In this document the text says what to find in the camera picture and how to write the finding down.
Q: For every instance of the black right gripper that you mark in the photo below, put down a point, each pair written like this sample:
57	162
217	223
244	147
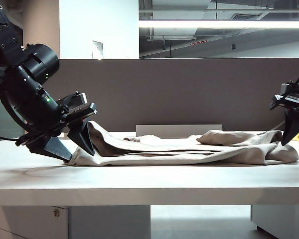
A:
292	102

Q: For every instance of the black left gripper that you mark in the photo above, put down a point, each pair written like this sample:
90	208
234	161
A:
64	122

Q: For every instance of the beige T-shirt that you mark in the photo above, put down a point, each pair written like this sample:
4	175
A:
184	149

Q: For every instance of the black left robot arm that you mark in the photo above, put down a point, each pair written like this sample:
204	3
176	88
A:
27	82

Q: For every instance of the dark glass door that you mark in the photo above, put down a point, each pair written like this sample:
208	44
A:
5	124

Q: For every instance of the round metal drawer lock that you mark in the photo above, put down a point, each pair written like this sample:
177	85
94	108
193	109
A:
56	213

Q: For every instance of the white cabinet with caster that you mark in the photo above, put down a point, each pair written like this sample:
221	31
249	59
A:
281	221

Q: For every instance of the ceiling air vent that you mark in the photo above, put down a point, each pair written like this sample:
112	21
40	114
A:
244	17

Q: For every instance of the red ceiling sign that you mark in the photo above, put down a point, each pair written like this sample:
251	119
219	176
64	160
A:
198	42

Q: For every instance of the white ceiling light strip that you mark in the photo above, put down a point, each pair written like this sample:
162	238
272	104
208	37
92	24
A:
214	24

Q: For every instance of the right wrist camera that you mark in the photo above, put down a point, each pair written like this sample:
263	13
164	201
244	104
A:
292	88

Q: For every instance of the white wall notice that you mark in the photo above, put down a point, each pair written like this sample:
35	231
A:
97	49

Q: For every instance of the grey partition bracket plate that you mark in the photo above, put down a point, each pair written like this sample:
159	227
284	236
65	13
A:
179	129

